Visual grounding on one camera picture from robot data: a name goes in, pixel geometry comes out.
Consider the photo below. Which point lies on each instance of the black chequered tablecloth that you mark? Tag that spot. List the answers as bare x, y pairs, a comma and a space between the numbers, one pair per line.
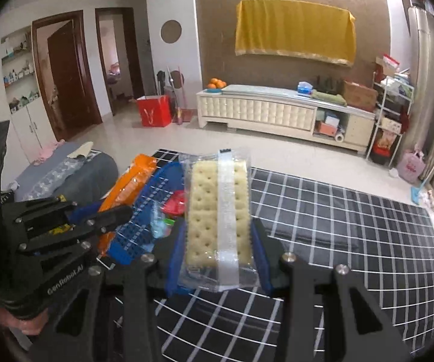
334, 233

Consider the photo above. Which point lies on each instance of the brown wooden door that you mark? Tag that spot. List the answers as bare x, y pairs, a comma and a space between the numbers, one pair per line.
66, 83

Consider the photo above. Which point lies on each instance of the black router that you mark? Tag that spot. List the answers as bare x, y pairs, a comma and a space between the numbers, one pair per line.
328, 83

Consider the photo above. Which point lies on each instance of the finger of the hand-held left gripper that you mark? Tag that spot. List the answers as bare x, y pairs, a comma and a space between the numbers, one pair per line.
115, 215
85, 213

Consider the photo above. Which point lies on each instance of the orange snack bar packet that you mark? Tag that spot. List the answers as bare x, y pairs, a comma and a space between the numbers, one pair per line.
130, 184

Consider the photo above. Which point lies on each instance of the white wall cabinet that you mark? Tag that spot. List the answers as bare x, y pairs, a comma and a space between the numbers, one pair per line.
24, 128

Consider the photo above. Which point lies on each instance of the brown door frame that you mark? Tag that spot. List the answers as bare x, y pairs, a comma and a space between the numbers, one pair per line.
136, 64

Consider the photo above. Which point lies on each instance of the white TV cabinet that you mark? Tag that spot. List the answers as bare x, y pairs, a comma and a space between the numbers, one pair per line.
262, 113

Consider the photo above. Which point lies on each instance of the blue plastic basket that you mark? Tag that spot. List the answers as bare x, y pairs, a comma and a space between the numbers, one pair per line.
149, 196

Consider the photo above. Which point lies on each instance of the pink bag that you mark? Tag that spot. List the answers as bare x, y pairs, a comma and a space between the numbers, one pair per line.
411, 167

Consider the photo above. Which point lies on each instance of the yellow cloth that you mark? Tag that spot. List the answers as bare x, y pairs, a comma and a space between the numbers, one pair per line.
296, 30

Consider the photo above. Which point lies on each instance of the red white box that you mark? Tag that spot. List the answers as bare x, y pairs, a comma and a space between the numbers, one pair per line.
388, 64

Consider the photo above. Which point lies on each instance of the clear cracker packet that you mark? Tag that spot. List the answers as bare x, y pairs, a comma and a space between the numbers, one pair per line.
205, 203

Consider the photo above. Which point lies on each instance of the cardboard box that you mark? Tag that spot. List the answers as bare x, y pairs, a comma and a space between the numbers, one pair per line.
360, 96

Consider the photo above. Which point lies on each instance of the grey sofa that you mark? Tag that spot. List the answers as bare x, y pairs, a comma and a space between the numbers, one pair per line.
96, 173

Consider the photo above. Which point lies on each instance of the blue tissue box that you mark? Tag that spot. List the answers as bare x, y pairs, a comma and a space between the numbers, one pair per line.
304, 88

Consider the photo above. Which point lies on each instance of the red snack packet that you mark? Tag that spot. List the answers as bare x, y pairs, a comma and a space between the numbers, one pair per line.
174, 203

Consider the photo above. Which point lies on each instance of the standing air conditioner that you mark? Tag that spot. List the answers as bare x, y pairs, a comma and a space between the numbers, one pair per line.
422, 83

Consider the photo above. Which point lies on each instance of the green folded cloth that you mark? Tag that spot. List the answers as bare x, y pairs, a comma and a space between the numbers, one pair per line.
328, 98

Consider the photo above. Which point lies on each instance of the round brown wall plate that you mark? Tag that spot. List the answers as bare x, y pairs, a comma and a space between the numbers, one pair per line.
171, 31

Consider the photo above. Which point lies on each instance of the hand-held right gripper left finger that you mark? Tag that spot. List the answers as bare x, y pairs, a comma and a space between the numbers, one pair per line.
175, 264

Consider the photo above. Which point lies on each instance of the bowl of oranges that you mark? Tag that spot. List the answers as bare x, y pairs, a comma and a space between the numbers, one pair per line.
216, 83

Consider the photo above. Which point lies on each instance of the red paper bag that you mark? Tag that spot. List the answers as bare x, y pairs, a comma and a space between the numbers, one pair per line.
154, 111

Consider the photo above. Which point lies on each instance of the pink cloth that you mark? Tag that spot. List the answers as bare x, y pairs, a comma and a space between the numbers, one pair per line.
49, 152

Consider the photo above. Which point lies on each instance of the person's left hand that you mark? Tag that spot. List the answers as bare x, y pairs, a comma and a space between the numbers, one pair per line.
21, 322

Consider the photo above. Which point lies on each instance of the paper towel roll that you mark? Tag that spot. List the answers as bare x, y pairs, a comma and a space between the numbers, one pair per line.
339, 137

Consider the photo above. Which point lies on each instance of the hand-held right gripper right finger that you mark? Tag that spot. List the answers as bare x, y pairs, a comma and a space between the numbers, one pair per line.
264, 260

